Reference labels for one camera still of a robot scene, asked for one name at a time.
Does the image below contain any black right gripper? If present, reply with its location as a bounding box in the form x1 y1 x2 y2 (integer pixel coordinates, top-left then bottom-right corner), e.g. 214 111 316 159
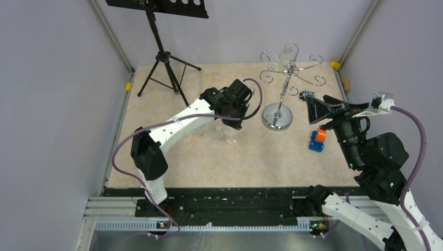
304 94 369 169

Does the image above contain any ribbed clear wine glass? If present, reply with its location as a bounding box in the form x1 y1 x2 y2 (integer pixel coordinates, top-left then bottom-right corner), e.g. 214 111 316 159
192 125 207 137

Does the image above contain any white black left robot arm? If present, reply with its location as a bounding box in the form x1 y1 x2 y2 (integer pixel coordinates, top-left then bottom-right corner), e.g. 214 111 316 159
130 79 255 216

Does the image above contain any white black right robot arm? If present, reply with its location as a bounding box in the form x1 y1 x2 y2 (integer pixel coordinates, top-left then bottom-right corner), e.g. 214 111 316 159
305 92 442 250

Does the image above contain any chrome wine glass rack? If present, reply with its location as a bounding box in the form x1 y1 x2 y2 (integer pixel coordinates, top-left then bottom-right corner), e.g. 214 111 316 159
260 50 326 131

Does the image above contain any blue orange toy truck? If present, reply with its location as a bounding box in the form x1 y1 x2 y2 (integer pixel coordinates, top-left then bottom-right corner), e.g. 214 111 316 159
309 128 327 152

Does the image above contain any blue owl eraser toy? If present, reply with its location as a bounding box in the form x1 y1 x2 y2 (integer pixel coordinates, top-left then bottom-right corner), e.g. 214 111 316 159
299 90 314 101

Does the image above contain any yellow corner clamp right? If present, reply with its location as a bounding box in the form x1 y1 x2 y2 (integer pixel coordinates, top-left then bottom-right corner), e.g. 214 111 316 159
330 61 341 70

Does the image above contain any black music stand tripod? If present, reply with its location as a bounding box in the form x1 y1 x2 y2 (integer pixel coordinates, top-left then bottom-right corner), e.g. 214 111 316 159
107 0 209 106

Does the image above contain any wooden block at wall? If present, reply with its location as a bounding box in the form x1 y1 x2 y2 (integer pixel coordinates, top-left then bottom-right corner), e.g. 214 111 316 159
341 76 352 92

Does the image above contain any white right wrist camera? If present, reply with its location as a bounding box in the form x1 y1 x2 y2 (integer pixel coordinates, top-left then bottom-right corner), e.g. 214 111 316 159
352 92 395 118

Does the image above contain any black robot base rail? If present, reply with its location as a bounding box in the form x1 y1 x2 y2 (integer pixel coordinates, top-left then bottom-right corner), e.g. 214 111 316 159
103 186 330 231

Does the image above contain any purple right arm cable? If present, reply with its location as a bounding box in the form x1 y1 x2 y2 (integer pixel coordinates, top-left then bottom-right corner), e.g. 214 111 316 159
346 105 432 251

